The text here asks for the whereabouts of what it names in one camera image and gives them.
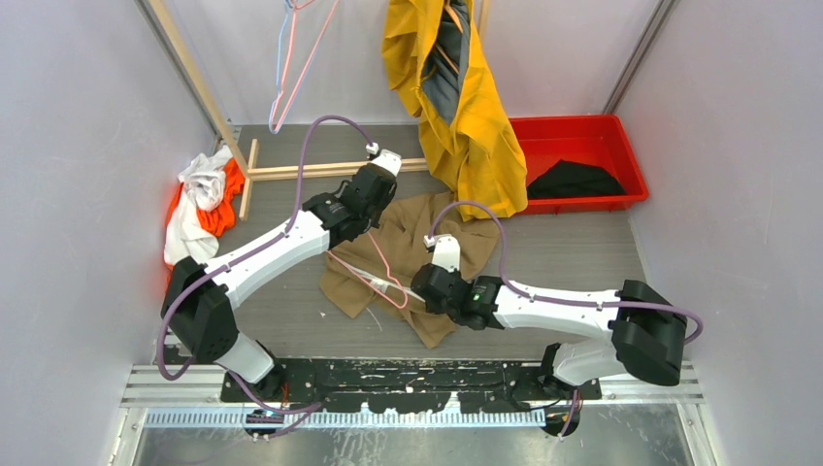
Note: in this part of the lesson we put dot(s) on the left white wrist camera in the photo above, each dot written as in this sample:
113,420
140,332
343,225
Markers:
385,159

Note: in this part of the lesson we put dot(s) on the white cloth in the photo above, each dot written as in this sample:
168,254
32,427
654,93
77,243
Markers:
202,186

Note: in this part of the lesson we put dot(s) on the wooden clothes rack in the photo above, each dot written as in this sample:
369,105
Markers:
162,18

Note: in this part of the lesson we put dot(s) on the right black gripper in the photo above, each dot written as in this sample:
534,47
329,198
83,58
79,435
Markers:
434,308

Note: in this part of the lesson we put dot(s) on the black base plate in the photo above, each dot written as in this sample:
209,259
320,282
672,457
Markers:
411,382

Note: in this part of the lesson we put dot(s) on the yellow pleated skirt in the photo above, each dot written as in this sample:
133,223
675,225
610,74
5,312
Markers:
463,130

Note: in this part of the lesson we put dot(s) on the red plastic bin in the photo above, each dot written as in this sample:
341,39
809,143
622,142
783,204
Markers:
594,140

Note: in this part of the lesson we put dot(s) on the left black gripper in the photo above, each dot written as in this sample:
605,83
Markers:
378,213

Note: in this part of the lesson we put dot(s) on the aluminium rail frame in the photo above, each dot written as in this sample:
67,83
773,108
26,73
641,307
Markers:
626,422

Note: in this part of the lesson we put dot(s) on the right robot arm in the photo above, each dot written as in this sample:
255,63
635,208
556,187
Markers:
632,330

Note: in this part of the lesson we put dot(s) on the blue wire hanger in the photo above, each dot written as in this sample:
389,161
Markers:
283,47

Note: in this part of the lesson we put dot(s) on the orange cloth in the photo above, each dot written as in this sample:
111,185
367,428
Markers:
223,217

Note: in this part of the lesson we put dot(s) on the black garment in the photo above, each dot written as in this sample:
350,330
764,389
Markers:
568,179

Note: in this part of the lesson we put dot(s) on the tan brown garment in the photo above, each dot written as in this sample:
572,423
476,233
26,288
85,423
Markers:
400,236

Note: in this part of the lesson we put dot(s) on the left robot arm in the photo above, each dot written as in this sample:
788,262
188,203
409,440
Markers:
202,297

